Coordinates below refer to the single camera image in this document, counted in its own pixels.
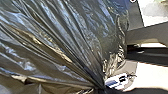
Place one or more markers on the grey plastic trash bag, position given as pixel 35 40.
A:
pixel 56 43

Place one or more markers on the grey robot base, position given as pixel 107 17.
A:
pixel 146 35

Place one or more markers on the small white robot box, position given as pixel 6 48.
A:
pixel 115 82

